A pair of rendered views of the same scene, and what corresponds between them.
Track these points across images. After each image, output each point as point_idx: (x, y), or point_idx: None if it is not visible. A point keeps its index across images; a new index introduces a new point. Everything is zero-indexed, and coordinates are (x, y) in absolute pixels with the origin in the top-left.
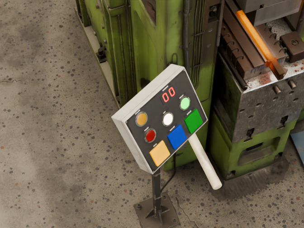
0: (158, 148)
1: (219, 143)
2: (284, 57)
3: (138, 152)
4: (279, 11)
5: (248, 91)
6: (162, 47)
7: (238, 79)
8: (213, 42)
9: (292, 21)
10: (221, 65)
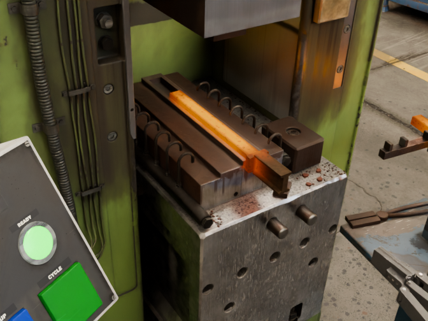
0: None
1: None
2: (280, 154)
3: None
4: (260, 0)
5: (214, 232)
6: None
7: (188, 207)
8: (122, 127)
9: (278, 109)
10: (150, 195)
